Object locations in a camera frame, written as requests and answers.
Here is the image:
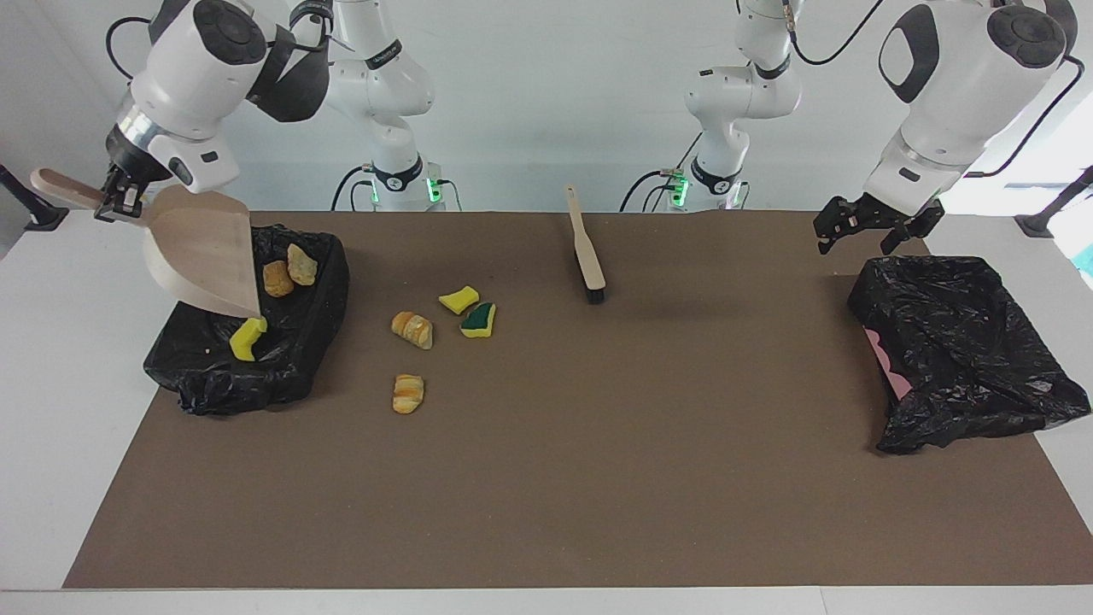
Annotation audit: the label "brown table mat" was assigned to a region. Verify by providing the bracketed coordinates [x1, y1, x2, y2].
[62, 211, 1093, 590]

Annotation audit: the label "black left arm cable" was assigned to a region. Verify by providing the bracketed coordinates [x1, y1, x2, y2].
[790, 0, 1078, 179]

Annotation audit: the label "beige plastic dustpan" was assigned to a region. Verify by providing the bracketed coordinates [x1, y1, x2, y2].
[30, 168, 262, 319]

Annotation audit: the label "pink bin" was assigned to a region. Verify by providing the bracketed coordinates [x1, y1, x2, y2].
[864, 327, 911, 402]

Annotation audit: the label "beige brush black bristles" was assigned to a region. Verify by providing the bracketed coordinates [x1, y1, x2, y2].
[566, 186, 608, 305]

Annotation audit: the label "black base cable bundle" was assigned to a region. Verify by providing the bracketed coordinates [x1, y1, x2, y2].
[330, 165, 378, 213]
[618, 132, 705, 213]

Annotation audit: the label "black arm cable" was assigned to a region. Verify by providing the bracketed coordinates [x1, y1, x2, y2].
[790, 0, 1078, 179]
[105, 0, 338, 86]

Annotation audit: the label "green and yellow sponge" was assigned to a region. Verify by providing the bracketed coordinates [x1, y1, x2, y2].
[459, 302, 497, 338]

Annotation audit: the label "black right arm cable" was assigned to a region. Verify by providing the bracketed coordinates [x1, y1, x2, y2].
[105, 0, 338, 86]

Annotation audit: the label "crumpled black trash bag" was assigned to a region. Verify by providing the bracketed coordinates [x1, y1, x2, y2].
[847, 255, 1092, 455]

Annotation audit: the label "black camera stand base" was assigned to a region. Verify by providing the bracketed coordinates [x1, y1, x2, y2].
[1014, 167, 1093, 238]
[0, 164, 69, 231]

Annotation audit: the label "black bag lined bin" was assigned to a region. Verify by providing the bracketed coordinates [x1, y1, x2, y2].
[143, 225, 351, 417]

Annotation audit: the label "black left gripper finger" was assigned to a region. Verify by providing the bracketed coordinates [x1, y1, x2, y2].
[880, 209, 944, 255]
[813, 196, 868, 255]

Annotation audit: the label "striped croissant piece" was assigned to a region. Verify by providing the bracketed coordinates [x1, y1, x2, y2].
[286, 243, 319, 286]
[391, 311, 434, 351]
[392, 374, 425, 415]

